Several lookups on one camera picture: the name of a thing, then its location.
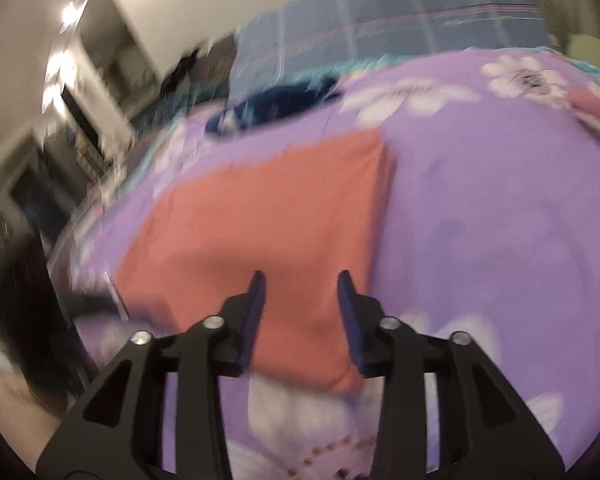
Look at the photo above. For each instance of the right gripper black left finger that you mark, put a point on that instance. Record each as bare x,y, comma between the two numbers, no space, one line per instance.
114,431

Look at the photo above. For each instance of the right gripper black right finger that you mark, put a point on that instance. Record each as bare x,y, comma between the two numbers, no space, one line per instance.
447,411

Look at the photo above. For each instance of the salmon pink long-sleeve shirt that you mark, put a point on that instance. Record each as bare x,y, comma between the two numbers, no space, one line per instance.
301,218

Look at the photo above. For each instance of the stack of pink folded clothes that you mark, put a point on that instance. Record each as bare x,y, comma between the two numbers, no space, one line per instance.
585,105

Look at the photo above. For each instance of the purple floral bed sheet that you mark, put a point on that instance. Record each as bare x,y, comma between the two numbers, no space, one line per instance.
492,226

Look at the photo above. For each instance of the black garment on headboard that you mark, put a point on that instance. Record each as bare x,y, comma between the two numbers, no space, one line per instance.
173,79

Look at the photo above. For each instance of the navy star-pattern folded garment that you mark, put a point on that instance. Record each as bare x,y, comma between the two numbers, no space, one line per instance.
271,105

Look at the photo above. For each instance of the dark teal fuzzy blanket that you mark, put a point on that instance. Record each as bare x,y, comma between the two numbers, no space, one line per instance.
182,100

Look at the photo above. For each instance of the green pillow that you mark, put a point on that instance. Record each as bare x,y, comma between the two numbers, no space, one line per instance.
584,48

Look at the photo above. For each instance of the blue plaid pillow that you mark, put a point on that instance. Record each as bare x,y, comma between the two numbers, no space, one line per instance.
306,35

